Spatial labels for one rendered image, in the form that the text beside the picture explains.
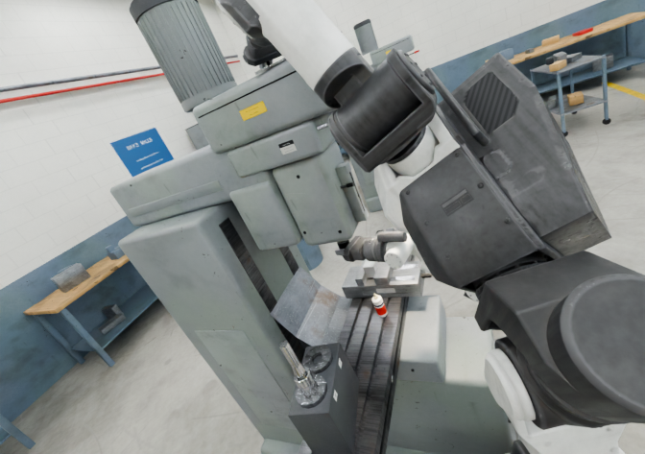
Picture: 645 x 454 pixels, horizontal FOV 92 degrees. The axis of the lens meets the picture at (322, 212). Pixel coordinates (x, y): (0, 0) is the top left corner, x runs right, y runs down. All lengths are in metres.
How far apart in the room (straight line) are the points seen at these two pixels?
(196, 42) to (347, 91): 0.69
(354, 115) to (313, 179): 0.51
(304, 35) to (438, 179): 0.29
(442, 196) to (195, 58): 0.85
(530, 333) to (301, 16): 0.48
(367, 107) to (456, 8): 6.97
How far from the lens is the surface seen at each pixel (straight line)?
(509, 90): 0.58
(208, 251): 1.19
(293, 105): 0.89
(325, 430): 1.00
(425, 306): 1.45
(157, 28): 1.15
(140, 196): 1.47
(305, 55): 0.51
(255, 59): 0.99
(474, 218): 0.50
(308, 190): 1.00
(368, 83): 0.50
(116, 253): 4.61
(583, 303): 0.36
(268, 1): 0.54
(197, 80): 1.10
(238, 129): 1.00
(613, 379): 0.35
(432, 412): 1.55
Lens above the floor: 1.81
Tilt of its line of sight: 21 degrees down
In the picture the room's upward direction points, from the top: 24 degrees counter-clockwise
